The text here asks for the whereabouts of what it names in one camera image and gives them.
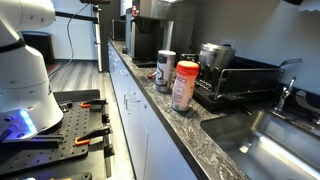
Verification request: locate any grey counter cabinet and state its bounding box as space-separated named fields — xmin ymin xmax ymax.
xmin=107 ymin=41 xmax=198 ymax=180

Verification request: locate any white sugar canister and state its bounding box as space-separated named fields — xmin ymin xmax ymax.
xmin=155 ymin=49 xmax=177 ymax=94

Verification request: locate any creamer bottle orange lid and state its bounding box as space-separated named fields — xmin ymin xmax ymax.
xmin=170 ymin=60 xmax=200 ymax=112

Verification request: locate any steel coffee machine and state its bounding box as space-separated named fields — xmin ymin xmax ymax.
xmin=125 ymin=0 xmax=196 ymax=68

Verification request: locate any steel pot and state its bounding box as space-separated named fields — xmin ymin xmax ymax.
xmin=198 ymin=42 xmax=237 ymax=81

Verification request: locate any black box appliance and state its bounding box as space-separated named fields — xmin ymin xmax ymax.
xmin=111 ymin=18 xmax=127 ymax=42

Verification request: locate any silver stand pole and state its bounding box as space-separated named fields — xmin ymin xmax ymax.
xmin=92 ymin=3 xmax=104 ymax=73

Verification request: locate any black dish rack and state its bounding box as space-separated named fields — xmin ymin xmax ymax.
xmin=179 ymin=53 xmax=286 ymax=111

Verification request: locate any stainless steel sink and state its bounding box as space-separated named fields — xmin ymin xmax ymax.
xmin=199 ymin=108 xmax=320 ymax=180

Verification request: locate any chrome faucet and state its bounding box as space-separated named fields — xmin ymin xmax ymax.
xmin=273 ymin=76 xmax=297 ymax=113

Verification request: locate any metal cabinet door handle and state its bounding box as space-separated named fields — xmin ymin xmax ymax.
xmin=130 ymin=92 xmax=141 ymax=103
xmin=123 ymin=93 xmax=132 ymax=111

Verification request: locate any black clamp orange handle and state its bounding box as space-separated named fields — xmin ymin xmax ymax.
xmin=74 ymin=124 xmax=112 ymax=147
xmin=79 ymin=98 xmax=108 ymax=109

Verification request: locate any aluminium frame rail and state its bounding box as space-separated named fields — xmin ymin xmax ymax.
xmin=101 ymin=103 xmax=115 ymax=179

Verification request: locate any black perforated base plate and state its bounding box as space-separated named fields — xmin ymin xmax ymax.
xmin=0 ymin=99 xmax=93 ymax=176

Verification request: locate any grey hanging cable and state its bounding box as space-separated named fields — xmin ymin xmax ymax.
xmin=48 ymin=3 xmax=91 ymax=79

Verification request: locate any grey utensil handle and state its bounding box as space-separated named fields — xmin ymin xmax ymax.
xmin=278 ymin=58 xmax=303 ymax=68

